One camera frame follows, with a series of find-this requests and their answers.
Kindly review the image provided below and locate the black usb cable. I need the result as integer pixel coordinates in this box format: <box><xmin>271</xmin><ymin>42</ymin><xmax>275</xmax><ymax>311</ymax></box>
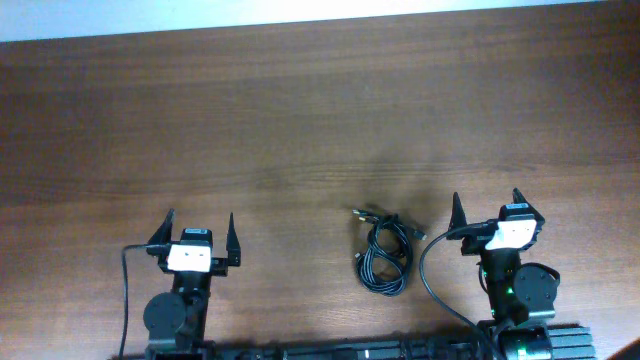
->
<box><xmin>353</xmin><ymin>208</ymin><xmax>429</xmax><ymax>297</ymax></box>

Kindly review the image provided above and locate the right camera black cable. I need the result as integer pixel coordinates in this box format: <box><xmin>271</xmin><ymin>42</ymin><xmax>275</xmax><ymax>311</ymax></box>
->
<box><xmin>418</xmin><ymin>223</ymin><xmax>501</xmax><ymax>360</ymax></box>

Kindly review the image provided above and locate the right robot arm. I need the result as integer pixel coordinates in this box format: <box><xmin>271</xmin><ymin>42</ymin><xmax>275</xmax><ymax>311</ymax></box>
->
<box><xmin>447</xmin><ymin>189</ymin><xmax>560</xmax><ymax>359</ymax></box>

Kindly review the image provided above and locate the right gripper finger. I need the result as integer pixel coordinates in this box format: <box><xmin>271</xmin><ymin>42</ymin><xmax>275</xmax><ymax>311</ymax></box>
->
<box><xmin>446</xmin><ymin>192</ymin><xmax>467</xmax><ymax>240</ymax></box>
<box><xmin>512</xmin><ymin>188</ymin><xmax>528</xmax><ymax>204</ymax></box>

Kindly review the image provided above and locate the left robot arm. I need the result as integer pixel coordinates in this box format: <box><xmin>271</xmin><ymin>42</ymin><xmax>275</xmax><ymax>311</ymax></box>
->
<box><xmin>143</xmin><ymin>210</ymin><xmax>241</xmax><ymax>359</ymax></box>

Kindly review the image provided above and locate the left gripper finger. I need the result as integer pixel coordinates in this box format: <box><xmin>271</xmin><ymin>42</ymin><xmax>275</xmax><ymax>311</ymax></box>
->
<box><xmin>226</xmin><ymin>214</ymin><xmax>241</xmax><ymax>266</ymax></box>
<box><xmin>146</xmin><ymin>208</ymin><xmax>175</xmax><ymax>256</ymax></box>

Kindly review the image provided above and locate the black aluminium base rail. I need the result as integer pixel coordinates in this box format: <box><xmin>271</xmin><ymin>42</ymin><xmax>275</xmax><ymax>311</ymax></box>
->
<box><xmin>126</xmin><ymin>326</ymin><xmax>596</xmax><ymax>360</ymax></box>

